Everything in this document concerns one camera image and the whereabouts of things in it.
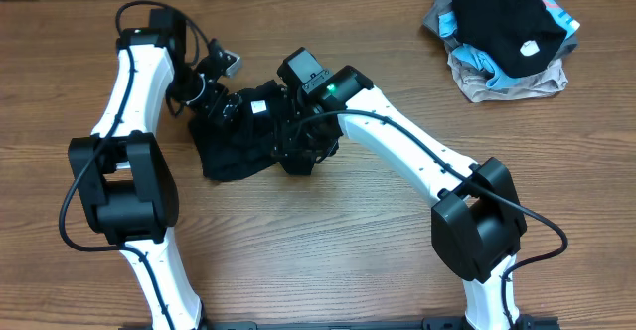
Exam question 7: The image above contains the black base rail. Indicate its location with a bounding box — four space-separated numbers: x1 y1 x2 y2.
213 315 560 330

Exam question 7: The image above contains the black folded garment on pile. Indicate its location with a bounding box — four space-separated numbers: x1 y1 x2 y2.
451 0 567 78

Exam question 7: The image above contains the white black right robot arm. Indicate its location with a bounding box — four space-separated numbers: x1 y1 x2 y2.
274 48 527 329

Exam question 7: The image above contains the dark teal t-shirt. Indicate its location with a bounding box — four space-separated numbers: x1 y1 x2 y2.
188 81 290 182

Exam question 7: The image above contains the light blue garment in pile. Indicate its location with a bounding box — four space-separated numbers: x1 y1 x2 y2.
438 12 521 94

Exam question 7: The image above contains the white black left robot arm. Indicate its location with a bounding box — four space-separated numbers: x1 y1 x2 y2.
59 1 241 329

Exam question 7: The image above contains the beige garment in pile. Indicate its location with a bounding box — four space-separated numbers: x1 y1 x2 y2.
447 56 568 103

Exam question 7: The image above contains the grey garment in pile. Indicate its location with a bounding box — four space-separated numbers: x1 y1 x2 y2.
422 0 580 60

